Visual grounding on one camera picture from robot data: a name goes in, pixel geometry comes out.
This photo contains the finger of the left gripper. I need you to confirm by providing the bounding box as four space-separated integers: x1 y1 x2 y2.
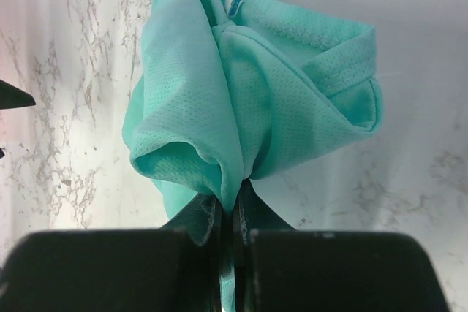
0 80 36 110

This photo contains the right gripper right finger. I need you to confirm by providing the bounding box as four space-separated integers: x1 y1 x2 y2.
233 180 448 312

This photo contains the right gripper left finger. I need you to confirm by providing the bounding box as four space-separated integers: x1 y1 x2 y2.
1 194 222 311

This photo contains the teal t shirt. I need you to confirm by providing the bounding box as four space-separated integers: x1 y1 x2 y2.
121 0 384 312

